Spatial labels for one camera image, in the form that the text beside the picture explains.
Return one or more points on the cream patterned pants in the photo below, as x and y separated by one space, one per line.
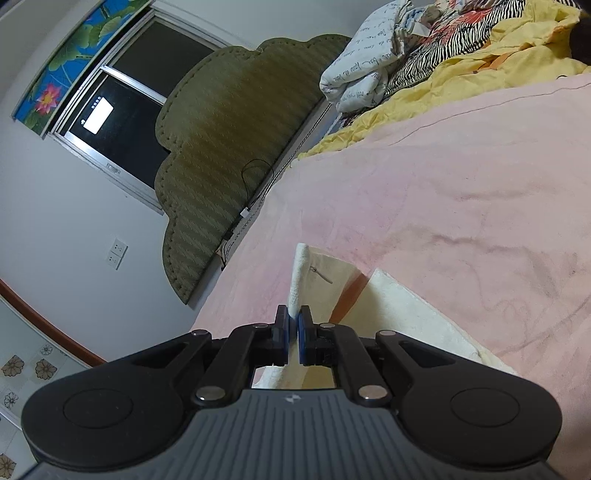
401 307

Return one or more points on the white flower-print wardrobe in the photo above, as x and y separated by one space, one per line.
18 369

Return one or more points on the blue floral window blind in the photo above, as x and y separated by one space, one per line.
69 60

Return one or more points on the white wall socket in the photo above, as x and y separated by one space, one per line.
113 261
120 246

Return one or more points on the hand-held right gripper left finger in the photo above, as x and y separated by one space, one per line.
283 334

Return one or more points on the white charger plug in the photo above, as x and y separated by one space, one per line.
245 212

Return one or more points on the aluminium frame window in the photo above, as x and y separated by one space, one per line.
134 115

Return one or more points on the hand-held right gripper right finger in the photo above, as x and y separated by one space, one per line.
302 337

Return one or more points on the white script-print quilt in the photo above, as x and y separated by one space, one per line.
364 55

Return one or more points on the olive green padded headboard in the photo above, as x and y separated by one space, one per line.
231 129

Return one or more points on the pink flower-print bed sheet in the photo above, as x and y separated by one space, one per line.
415 184

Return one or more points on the yellow blanket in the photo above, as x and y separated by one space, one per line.
517 50

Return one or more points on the zebra and flower print blanket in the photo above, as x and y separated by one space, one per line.
457 34

